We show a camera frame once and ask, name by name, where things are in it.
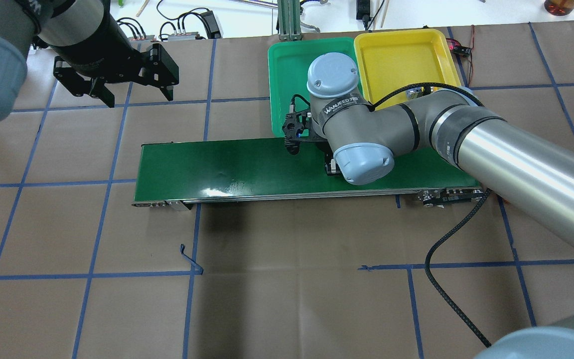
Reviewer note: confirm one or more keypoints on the green plastic tray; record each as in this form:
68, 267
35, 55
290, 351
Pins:
288, 64

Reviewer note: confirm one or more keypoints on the yellow plastic tray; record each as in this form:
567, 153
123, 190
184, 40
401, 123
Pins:
391, 60

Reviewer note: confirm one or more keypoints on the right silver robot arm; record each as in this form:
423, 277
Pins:
532, 173

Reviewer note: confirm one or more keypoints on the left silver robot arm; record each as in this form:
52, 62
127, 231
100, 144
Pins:
58, 23

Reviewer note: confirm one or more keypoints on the green conveyor belt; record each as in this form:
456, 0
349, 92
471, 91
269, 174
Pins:
181, 174

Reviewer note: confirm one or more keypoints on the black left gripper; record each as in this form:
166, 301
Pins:
93, 50

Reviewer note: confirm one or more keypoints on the aluminium frame post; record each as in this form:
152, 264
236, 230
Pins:
289, 25

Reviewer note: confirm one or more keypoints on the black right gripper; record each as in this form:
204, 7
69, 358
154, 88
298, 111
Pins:
331, 167

